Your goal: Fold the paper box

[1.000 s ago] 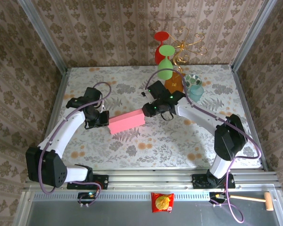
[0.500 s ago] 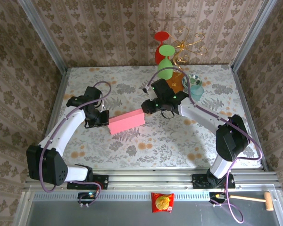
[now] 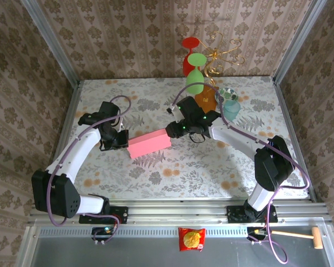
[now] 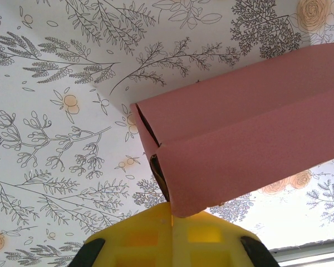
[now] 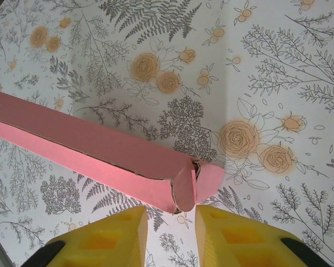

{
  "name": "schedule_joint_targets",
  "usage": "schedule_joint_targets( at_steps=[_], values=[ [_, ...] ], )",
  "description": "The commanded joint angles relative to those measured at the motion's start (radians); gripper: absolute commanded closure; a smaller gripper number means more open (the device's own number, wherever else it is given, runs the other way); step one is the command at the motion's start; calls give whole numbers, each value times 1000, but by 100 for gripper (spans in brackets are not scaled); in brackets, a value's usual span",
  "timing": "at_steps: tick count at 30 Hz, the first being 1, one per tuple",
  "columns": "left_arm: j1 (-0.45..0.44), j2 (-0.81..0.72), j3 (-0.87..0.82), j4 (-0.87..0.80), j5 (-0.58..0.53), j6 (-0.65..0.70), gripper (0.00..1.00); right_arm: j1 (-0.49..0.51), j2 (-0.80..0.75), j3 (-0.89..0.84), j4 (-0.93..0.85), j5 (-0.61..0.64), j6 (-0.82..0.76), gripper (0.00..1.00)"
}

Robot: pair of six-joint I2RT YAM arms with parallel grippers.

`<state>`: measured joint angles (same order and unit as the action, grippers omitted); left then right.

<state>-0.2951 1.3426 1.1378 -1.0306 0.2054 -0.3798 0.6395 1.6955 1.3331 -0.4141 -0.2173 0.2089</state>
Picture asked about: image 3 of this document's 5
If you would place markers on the pink paper box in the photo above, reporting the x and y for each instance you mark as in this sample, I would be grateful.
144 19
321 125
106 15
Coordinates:
149 143

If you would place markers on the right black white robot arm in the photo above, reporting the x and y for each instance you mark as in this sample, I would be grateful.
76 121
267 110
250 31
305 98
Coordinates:
233 139

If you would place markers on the brown wooden box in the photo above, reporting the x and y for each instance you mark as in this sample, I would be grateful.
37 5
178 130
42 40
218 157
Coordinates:
207 100

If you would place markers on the left black connector box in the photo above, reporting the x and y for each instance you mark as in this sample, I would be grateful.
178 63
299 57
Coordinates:
100 231

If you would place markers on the black connector box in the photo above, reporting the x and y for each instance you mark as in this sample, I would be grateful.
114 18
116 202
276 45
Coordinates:
100 231
253 232

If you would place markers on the right black connector box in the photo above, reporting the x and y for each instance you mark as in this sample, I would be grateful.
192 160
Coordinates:
253 232

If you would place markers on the teal translucent cup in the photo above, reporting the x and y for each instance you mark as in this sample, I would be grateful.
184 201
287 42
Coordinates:
231 109

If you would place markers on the green wine glass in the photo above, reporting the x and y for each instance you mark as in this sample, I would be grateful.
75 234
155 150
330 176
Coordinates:
195 80

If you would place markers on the leaf pattern bowl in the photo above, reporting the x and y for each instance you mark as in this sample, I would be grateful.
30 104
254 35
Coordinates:
228 94

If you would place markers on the floral table cover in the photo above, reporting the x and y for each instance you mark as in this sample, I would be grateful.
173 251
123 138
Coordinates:
183 178

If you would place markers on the red wine glass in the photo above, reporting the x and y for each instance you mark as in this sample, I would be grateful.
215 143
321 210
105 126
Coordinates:
190 43

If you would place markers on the red snack packet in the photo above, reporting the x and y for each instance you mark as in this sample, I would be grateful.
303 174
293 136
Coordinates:
192 239

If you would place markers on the grey metal tray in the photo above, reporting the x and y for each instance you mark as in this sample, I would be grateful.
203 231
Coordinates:
156 254

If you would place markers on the wooden mallet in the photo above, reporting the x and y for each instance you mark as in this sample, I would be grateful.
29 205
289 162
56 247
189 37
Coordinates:
316 237

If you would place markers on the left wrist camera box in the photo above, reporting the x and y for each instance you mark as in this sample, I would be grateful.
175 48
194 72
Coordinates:
119 123

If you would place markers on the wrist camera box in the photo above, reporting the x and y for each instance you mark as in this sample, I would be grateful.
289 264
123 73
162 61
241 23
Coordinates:
171 108
119 123

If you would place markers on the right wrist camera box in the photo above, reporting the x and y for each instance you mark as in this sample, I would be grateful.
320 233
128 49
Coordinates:
171 108

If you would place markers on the left aluminium side rail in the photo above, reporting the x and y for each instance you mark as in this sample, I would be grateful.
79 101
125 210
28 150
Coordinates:
68 111

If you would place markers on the aluminium side rail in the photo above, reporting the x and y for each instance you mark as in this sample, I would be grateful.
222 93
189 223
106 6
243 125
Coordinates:
289 116
68 111

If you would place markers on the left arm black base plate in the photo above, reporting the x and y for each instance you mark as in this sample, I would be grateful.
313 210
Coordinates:
119 214

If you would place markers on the aluminium mounting rail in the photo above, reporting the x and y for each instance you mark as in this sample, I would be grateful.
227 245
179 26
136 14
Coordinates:
178 212

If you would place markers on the right aluminium side rail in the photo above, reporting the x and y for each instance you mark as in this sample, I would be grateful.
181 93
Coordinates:
289 116

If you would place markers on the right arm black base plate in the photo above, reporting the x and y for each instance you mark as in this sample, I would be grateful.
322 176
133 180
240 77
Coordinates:
233 215

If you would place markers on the left aluminium frame post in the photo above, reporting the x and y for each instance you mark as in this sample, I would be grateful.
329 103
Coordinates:
53 41

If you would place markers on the aluminium frame post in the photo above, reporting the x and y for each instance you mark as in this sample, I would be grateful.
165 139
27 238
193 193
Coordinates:
53 41
300 39

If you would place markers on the right aluminium frame post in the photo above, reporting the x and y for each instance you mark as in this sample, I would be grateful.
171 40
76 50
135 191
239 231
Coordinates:
300 39

